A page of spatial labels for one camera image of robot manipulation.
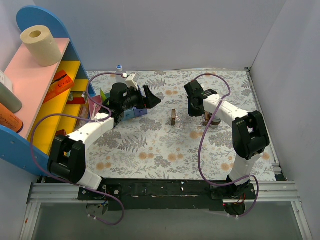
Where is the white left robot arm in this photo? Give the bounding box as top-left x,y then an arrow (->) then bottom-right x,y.
47,83 -> 162,200

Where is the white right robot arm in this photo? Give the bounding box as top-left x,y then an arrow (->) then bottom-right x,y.
184,79 -> 270,199

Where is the clear textured tray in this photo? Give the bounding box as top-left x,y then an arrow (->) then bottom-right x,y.
165,111 -> 206,132

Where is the purple drawer box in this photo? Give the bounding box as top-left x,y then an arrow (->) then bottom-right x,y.
133,107 -> 148,118

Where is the clear plastic water bottle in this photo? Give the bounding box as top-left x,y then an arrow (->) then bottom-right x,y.
115,65 -> 126,84

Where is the pink drawer box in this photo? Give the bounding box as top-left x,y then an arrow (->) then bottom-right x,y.
88,95 -> 102,119

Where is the orange box on shelf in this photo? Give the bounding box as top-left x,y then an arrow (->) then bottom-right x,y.
43,70 -> 75,103

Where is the small red box low shelf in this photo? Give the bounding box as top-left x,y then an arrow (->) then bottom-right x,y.
55,129 -> 67,136

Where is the blue pink yellow shelf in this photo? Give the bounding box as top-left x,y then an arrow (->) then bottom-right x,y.
0,5 -> 88,176

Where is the beige paper towel roll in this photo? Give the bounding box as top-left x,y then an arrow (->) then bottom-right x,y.
20,25 -> 62,67

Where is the grey green bottle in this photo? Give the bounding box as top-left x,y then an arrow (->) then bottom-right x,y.
0,83 -> 22,113

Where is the orange tube on shelf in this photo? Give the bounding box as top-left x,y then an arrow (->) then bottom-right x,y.
0,103 -> 24,133

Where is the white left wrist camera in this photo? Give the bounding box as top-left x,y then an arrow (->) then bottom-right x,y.
125,72 -> 140,90

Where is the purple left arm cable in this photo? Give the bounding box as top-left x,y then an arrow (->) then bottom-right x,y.
29,72 -> 126,226

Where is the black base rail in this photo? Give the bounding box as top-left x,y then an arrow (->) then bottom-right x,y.
77,178 -> 256,211

